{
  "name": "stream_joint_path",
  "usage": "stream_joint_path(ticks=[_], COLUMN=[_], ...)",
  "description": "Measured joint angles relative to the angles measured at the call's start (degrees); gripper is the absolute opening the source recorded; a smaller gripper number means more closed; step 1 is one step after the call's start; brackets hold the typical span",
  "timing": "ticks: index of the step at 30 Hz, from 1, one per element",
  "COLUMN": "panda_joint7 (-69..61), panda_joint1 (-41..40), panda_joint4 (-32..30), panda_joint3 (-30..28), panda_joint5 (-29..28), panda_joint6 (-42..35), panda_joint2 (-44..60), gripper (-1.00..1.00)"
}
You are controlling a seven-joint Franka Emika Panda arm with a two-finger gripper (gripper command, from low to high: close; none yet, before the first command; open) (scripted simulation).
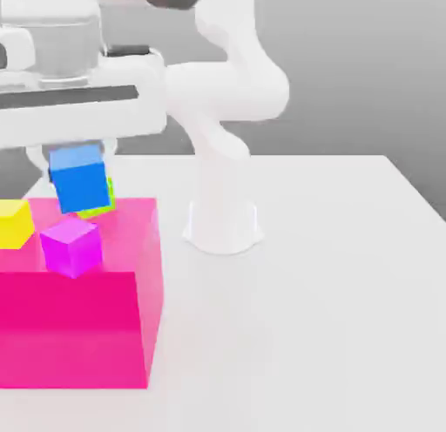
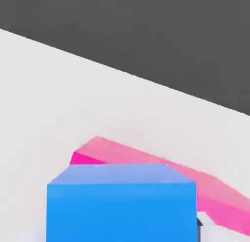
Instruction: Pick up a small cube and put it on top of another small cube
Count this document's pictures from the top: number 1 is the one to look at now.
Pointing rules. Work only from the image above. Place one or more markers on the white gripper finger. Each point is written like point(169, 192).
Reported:
point(110, 149)
point(34, 156)

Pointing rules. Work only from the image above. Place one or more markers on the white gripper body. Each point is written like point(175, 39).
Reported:
point(104, 122)

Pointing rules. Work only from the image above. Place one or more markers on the small blue cube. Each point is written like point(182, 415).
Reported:
point(82, 186)

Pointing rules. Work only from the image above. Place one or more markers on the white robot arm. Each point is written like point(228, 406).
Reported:
point(223, 97)

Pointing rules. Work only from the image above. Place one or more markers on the small lime green cube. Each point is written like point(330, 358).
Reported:
point(95, 212)

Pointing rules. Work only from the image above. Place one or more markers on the small yellow cube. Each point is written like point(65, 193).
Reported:
point(14, 226)

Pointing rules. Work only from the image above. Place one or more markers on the small magenta cube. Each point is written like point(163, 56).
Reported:
point(71, 251)

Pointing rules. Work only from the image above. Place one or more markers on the large pink box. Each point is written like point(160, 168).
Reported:
point(69, 327)

